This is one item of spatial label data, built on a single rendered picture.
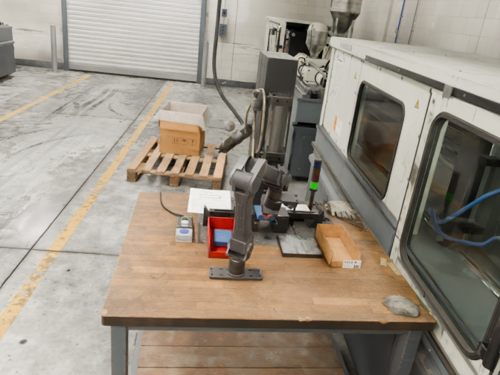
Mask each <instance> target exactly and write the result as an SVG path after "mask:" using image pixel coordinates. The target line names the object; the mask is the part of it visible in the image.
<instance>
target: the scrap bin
mask: <svg viewBox="0 0 500 375"><path fill-rule="evenodd" d="M234 221H235V218H227V217H208V228H207V230H208V258H219V259H229V256H228V255H225V253H226V251H227V248H228V247H225V246H214V230H215V229H219V230H229V231H231V236H232V233H233V230H234Z"/></svg>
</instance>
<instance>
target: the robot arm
mask: <svg viewBox="0 0 500 375"><path fill-rule="evenodd" d="M267 162H268V161H267V160H265V159H262V158H259V159H257V158H252V156H250V155H246V154H244V153H243V154H242V155H241V156H240V159H239V160H238V162H237V163H236V165H235V167H234V169H233V170H232V171H231V174H230V176H229V180H228V183H229V185H230V186H231V191H233V192H234V199H235V221H234V230H233V233H232V237H230V239H229V241H228V245H227V247H228V248H227V251H226V253H225V255H228V256H229V261H228V267H215V266H211V267H209V278H210V279H211V280H235V281H262V280H263V273H262V270H261V269H259V268H245V265H246V261H247V260H248V259H249V258H250V256H251V253H252V250H253V248H254V245H253V244H254V236H252V230H251V212H252V203H253V199H254V195H255V193H256V192H257V191H258V189H259V187H260V183H261V181H262V180H263V183H264V184H265V185H268V186H269V188H268V190H267V193H266V194H262V196H261V204H260V205H261V213H262V215H263V218H264V219H268V218H270V217H271V216H274V217H277V216H278V214H279V210H280V209H281V205H282V203H283V205H285V206H286V207H288V208H289V209H290V210H292V209H293V208H297V205H298V195H297V194H289V193H282V191H283V190H285V189H286V187H287V186H288V185H289V183H290V182H291V181H292V177H291V175H290V174H289V170H285V169H280V170H279V169H277V168H274V167H272V166H270V165H268V164H267ZM245 163H246V167H245V171H243V168H244V165H245ZM266 215H268V216H267V217H266Z"/></svg>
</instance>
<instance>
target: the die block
mask: <svg viewBox="0 0 500 375"><path fill-rule="evenodd" d="M275 219H276V220H277V223H278V225H276V226H274V225H272V222H271V220H270V221H269V223H270V225H271V228H272V232H273V233H286V232H287V227H288V222H289V219H287V218H275ZM257 228H258V225H257V224H256V225H254V217H251V230H252V231H255V232H257Z"/></svg>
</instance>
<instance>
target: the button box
mask: <svg viewBox="0 0 500 375"><path fill-rule="evenodd" d="M160 202H161V205H162V207H163V208H164V209H165V210H166V211H168V212H170V213H172V214H174V215H176V216H178V217H177V225H176V228H192V229H193V217H187V218H188V220H187V221H188V224H182V217H186V216H185V215H181V214H176V213H174V212H172V211H170V210H168V209H167V208H166V207H165V206H164V205H163V202H162V200H161V192H160Z"/></svg>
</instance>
